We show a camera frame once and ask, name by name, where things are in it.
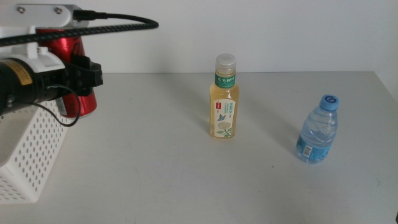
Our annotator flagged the red soda can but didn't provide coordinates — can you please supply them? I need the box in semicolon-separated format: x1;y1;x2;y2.
35;27;98;119

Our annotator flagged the clear water bottle blue cap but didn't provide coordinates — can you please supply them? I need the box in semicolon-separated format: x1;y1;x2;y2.
295;94;340;165

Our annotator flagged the yellow tea bottle green label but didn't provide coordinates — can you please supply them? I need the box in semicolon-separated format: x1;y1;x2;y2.
209;53;240;140

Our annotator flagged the white perforated plastic basket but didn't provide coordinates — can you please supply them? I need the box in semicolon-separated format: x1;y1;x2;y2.
0;99;73;205

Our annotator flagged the thin black cable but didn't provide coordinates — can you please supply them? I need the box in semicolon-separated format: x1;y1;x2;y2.
29;83;82;128

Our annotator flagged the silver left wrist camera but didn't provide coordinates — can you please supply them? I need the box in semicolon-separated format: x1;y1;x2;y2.
72;7;90;29

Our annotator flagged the black braided camera cable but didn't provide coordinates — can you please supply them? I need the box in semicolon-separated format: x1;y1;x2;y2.
0;10;159;48

